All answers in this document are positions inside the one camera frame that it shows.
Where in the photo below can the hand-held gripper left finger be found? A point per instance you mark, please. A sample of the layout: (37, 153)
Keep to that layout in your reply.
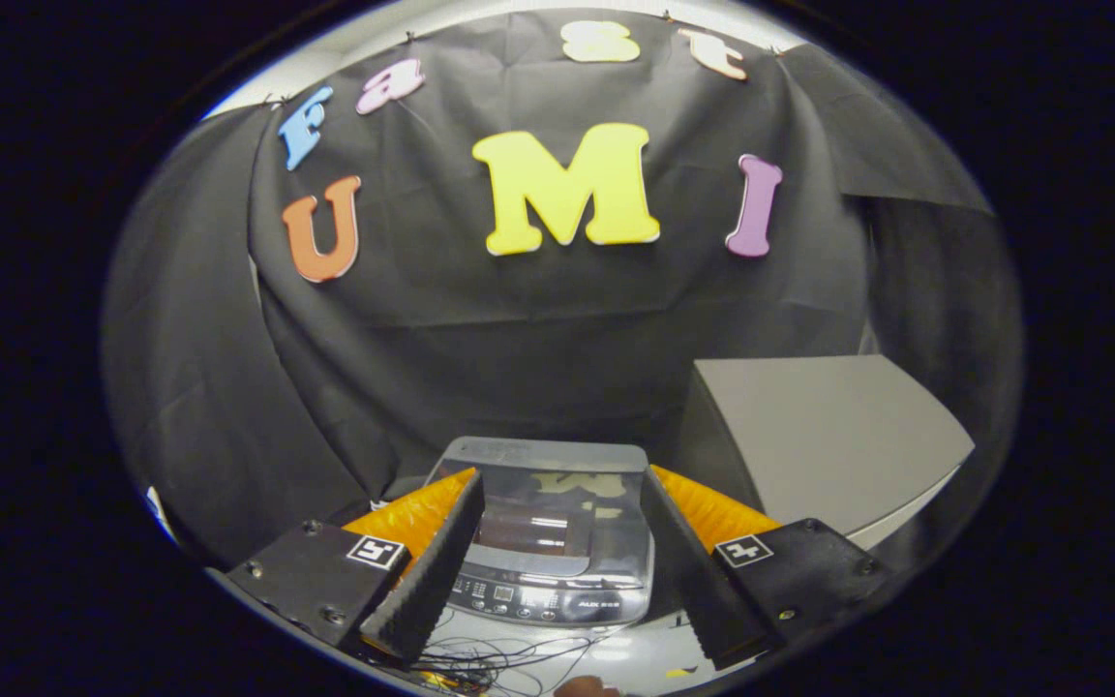
(432, 571)

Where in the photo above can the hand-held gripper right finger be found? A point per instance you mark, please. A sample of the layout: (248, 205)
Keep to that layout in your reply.
(693, 571)

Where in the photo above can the grey washing machine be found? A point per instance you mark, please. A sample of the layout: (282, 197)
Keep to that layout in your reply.
(538, 605)

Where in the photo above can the grey cabinet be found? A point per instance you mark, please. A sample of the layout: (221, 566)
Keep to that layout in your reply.
(809, 436)

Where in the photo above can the black backdrop cloth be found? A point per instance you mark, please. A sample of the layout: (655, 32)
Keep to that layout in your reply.
(519, 339)

